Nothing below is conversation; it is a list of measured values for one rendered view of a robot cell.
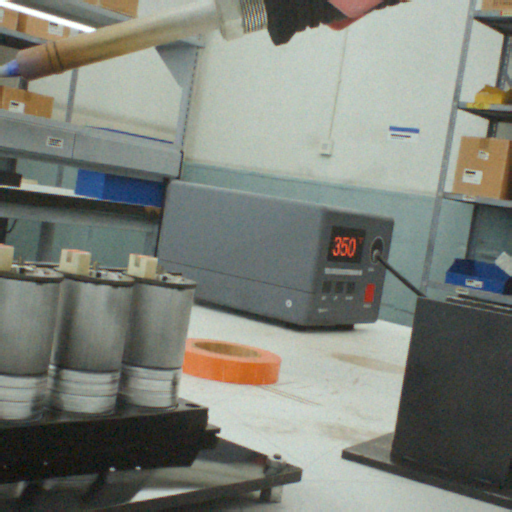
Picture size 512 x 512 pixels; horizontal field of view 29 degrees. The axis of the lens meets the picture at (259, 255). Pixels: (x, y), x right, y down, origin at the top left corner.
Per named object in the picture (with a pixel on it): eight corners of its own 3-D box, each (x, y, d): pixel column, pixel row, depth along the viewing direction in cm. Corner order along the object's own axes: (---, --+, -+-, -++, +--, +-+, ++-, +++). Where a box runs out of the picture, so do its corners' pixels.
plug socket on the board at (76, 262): (94, 275, 30) (98, 254, 29) (72, 274, 29) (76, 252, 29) (78, 271, 30) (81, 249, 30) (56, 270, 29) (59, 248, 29)
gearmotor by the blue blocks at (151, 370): (187, 433, 33) (212, 282, 32) (134, 439, 31) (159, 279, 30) (138, 413, 34) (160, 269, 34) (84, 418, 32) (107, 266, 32)
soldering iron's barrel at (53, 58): (24, 95, 24) (271, 25, 25) (5, 33, 24) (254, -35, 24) (32, 99, 26) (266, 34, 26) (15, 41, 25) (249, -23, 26)
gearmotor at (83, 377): (126, 440, 31) (151, 279, 30) (64, 447, 29) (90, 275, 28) (76, 419, 32) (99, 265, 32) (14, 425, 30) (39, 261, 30)
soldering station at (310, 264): (379, 332, 80) (398, 217, 80) (305, 335, 71) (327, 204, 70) (232, 297, 89) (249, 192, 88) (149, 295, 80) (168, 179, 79)
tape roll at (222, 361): (151, 354, 53) (155, 333, 53) (250, 362, 56) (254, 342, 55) (190, 381, 48) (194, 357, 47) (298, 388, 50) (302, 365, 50)
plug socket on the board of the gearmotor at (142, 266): (160, 279, 32) (163, 259, 32) (141, 278, 31) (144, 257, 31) (143, 275, 32) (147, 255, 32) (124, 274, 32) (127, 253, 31)
